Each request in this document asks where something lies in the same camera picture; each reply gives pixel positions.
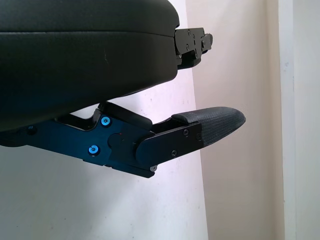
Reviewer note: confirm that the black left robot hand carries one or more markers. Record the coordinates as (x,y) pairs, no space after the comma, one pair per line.
(75,62)

